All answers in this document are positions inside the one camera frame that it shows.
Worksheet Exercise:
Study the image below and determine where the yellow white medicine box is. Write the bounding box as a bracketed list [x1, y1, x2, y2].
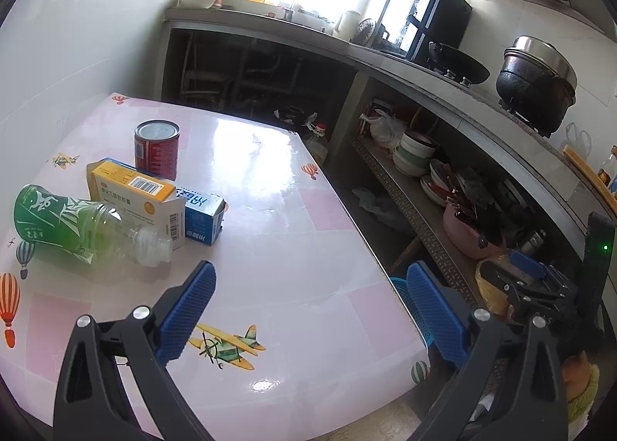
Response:
[87, 158, 187, 251]

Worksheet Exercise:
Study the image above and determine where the dark metal vessel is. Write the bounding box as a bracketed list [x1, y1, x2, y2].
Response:
[353, 18, 386, 47]

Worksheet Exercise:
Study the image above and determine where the blue plastic waste basket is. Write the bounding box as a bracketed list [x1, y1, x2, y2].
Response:
[389, 277, 437, 350]

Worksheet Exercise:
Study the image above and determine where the concrete kitchen counter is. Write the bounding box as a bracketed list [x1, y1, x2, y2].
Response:
[164, 6, 617, 249]

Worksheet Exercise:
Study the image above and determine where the yellow green cloth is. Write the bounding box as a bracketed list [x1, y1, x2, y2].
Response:
[560, 351, 601, 425]

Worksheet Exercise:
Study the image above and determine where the crumpled white bag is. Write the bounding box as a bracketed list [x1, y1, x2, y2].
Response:
[351, 187, 403, 227]

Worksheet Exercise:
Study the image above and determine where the blue white medicine box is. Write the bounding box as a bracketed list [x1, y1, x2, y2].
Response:
[174, 186, 226, 246]

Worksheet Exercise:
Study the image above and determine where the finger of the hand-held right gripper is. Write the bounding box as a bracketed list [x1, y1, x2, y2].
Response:
[508, 250, 579, 290]
[481, 260, 579, 323]

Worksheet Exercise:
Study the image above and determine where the stack of white plates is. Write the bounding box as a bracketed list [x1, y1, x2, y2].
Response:
[419, 159, 466, 209]

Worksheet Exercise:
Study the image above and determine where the wooden cutting board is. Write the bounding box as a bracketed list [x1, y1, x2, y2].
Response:
[563, 146, 617, 215]

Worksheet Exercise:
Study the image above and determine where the pink printed tablecloth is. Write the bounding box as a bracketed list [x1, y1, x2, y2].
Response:
[0, 93, 431, 441]

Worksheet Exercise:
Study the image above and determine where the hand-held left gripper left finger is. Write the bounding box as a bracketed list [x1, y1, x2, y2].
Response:
[54, 260, 217, 441]

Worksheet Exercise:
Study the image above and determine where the pink plastic basin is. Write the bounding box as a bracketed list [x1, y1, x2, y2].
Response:
[442, 202, 507, 261]

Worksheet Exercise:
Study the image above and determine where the cooking oil bottle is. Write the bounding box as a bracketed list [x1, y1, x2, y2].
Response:
[303, 122, 332, 171]

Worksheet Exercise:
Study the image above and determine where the black cooking pot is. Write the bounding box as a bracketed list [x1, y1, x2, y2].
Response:
[496, 55, 577, 133]

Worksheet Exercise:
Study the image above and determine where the white plastic bag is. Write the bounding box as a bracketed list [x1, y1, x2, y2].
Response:
[368, 109, 406, 149]

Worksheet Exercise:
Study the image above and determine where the red tin can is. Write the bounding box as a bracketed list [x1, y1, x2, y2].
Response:
[134, 120, 180, 181]

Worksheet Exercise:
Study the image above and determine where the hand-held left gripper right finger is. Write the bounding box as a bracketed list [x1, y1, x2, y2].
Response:
[406, 260, 568, 441]

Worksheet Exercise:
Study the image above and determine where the black countertop cabinet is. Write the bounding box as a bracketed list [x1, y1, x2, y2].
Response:
[375, 0, 473, 62]

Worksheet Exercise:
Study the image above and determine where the white bowl dark rim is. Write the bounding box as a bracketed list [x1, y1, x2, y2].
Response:
[401, 130, 438, 150]

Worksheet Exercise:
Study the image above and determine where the glass bottle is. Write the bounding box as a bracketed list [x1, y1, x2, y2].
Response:
[597, 146, 617, 191]

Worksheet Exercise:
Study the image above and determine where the green plastic bottle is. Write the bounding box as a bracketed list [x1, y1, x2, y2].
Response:
[13, 184, 173, 268]

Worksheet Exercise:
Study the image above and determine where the yellow plastic bag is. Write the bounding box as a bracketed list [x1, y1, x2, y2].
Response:
[475, 253, 512, 317]

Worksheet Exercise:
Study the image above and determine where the plain white bowl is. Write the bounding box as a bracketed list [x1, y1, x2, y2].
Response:
[392, 156, 431, 177]

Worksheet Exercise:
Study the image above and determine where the white jug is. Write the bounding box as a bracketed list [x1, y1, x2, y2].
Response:
[334, 10, 362, 41]

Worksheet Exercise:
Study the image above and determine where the stainless steel container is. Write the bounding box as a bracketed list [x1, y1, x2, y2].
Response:
[517, 229, 549, 255]

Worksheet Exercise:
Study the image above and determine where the dark ceramic jar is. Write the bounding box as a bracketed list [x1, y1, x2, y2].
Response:
[284, 105, 316, 127]

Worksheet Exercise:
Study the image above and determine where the steel pot lid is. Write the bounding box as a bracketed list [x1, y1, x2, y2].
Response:
[504, 35, 578, 92]

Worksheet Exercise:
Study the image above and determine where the black wok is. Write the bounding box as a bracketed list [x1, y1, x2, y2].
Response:
[427, 41, 491, 85]

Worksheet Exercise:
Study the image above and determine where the pale green bowl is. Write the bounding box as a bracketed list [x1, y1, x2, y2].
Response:
[395, 144, 435, 164]

